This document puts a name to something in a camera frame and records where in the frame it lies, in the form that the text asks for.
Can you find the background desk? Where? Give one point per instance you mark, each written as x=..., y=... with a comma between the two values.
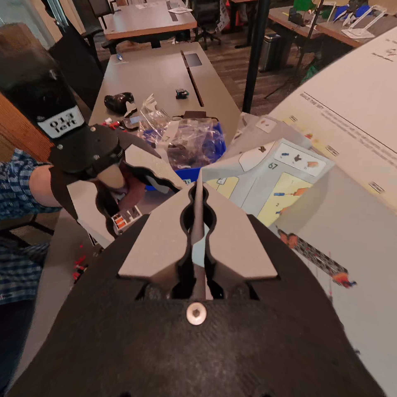
x=149, y=21
x=310, y=28

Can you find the blue plastic bin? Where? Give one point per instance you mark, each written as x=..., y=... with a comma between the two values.
x=186, y=172

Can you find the black power adapter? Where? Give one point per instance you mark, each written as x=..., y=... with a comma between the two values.
x=195, y=115

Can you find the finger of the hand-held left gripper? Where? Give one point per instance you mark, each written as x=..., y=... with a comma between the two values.
x=82, y=198
x=145, y=161

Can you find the clear acrylic stand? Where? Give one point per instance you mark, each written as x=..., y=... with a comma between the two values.
x=366, y=21

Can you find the dark navy t-shirt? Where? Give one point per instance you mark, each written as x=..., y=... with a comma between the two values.
x=12, y=341

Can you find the clear plastic bags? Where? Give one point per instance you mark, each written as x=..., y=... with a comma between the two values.
x=192, y=139

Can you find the person's left hand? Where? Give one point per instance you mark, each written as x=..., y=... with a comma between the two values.
x=133, y=192

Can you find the dark flat tablet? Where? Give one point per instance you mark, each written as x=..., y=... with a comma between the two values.
x=194, y=59

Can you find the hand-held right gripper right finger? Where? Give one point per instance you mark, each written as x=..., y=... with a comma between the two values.
x=242, y=245

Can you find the person's left forearm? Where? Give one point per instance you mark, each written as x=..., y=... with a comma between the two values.
x=40, y=186

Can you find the pile of red lego pins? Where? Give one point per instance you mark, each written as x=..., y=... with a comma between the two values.
x=79, y=268

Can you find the black bulky device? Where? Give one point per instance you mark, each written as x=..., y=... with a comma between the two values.
x=118, y=100

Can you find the small black green device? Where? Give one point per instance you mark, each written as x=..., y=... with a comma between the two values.
x=182, y=93

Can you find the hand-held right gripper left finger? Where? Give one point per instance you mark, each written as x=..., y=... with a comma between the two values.
x=155, y=245

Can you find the black support pole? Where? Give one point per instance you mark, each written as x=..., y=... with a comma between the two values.
x=256, y=55

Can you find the white printed task sheet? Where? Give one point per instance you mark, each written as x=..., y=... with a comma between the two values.
x=356, y=93

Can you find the instruction booklet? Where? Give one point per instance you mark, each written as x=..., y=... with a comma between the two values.
x=257, y=173

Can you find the silver trash can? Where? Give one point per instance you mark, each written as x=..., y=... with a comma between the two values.
x=273, y=52

